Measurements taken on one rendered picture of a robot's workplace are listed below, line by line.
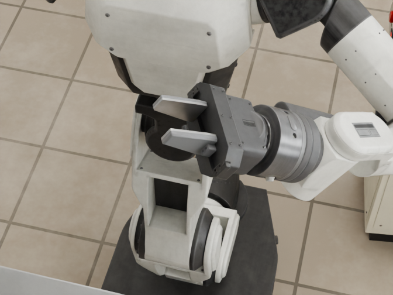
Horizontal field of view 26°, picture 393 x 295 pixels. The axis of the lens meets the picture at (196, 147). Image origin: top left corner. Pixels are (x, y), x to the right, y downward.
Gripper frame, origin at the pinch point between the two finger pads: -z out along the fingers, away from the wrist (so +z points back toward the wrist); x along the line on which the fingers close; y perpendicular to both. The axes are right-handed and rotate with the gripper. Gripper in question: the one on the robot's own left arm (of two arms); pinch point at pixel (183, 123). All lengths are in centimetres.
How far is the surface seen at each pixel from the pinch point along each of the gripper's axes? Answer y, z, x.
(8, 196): -149, 58, 90
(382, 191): -63, 125, 49
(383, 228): -76, 138, 47
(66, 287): 19.3, -30.6, -32.5
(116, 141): -129, 89, 104
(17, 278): 17.7, -32.8, -31.3
